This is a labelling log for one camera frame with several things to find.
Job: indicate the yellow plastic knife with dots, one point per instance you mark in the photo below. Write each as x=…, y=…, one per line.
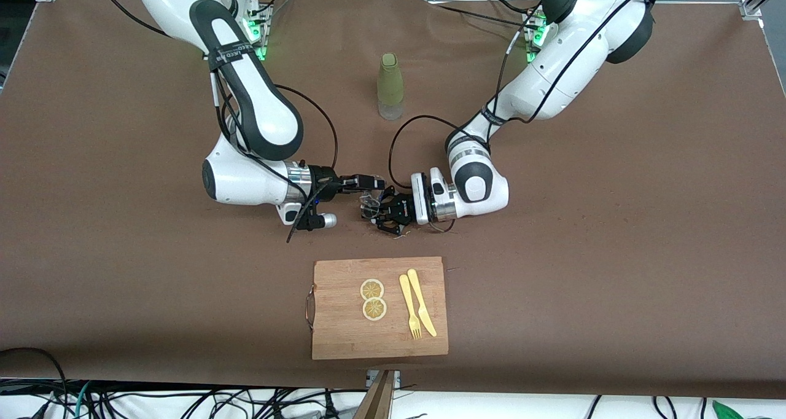
x=420, y=302

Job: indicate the glass bottle with green sleeve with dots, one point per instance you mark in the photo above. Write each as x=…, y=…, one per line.
x=390, y=81

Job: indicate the lemon slice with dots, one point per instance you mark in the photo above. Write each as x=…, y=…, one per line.
x=372, y=289
x=374, y=310

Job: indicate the small metal bracket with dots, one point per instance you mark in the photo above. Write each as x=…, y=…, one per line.
x=396, y=377

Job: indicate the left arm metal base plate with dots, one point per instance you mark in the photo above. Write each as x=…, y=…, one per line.
x=533, y=38

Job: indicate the yellow plastic fork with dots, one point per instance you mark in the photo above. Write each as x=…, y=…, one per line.
x=406, y=296

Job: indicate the wooden beam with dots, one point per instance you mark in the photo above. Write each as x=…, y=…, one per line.
x=377, y=400

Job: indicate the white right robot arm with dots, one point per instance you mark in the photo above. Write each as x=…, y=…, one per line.
x=258, y=112

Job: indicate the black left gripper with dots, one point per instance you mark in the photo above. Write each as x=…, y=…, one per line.
x=402, y=211

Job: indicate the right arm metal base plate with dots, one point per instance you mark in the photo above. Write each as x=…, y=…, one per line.
x=261, y=35

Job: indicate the small clear glass beaker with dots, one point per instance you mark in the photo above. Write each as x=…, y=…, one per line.
x=369, y=207

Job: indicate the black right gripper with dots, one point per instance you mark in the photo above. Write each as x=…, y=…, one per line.
x=323, y=182

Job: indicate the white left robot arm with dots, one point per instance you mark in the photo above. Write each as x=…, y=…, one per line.
x=552, y=81

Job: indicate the green plastic object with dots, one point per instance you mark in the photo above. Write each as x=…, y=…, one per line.
x=727, y=411

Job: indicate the brown table cover sheet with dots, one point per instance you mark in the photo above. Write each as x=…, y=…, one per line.
x=552, y=314

